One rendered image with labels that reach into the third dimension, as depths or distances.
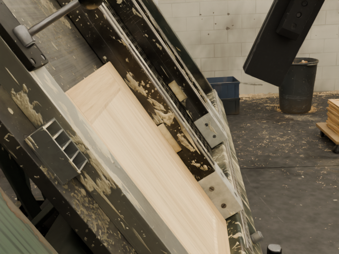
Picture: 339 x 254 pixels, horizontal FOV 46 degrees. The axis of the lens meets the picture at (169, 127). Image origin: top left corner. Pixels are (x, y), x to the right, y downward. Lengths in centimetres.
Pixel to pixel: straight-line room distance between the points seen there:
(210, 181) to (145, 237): 45
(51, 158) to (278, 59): 29
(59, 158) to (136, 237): 16
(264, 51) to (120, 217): 33
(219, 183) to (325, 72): 549
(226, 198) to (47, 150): 61
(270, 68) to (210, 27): 566
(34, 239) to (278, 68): 23
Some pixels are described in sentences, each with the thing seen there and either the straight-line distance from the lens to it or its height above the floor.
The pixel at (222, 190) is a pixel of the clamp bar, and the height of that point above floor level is 97.
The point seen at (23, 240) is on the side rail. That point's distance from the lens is 33.
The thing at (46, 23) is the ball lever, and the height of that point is 141.
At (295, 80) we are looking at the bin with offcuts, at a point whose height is 43.
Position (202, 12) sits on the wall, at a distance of 595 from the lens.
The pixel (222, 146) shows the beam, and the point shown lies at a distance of 148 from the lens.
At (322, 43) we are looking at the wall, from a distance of 632.
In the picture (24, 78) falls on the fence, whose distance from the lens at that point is 51.
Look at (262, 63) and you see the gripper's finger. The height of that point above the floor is 138.
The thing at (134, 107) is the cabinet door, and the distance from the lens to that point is 86.
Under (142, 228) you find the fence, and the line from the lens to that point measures 55.
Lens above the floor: 142
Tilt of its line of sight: 18 degrees down
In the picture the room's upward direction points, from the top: 3 degrees counter-clockwise
